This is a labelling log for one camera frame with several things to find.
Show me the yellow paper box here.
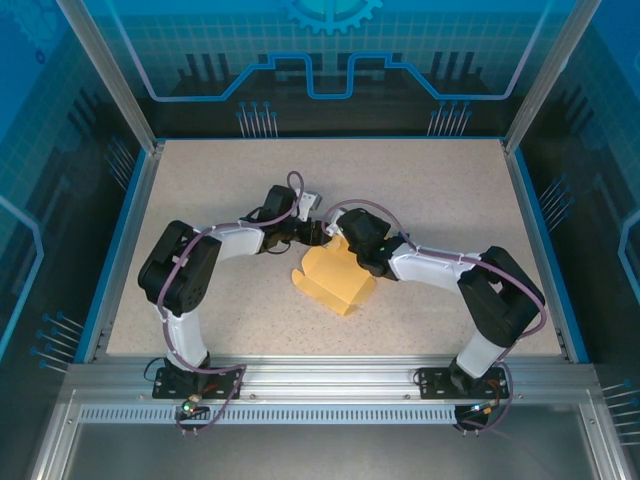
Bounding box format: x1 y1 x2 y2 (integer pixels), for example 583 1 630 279
290 234 377 319

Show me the blue printed back panel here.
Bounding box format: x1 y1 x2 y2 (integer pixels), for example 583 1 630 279
79 0 591 139

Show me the blue printed side panel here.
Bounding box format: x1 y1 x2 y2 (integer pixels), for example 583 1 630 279
514 0 640 451
0 0 149 381

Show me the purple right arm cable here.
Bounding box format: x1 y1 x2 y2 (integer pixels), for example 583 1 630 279
322 198 546 437

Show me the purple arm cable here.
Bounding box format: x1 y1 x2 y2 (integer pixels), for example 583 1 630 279
155 170 307 436
322 198 546 437

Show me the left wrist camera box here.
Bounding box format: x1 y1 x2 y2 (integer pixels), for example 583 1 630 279
297 188 324 221

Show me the aluminium mounting rail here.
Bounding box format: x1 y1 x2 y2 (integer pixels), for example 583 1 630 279
67 353 596 401

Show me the aluminium side rail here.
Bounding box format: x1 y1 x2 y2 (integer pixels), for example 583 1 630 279
82 139 166 364
501 139 590 364

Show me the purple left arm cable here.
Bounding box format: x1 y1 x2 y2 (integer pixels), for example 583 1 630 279
155 170 307 436

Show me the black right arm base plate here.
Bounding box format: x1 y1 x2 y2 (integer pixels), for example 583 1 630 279
413 366 511 401

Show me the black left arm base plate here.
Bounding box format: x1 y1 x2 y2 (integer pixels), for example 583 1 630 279
152 367 245 400

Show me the aluminium frame post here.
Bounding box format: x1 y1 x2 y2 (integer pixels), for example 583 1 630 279
502 0 604 156
53 0 166 154

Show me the slotted grey cable duct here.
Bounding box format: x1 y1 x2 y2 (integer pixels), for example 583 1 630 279
78 405 459 425

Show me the cable connector with LED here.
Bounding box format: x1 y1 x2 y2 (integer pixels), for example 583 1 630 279
457 397 504 419
179 397 210 419

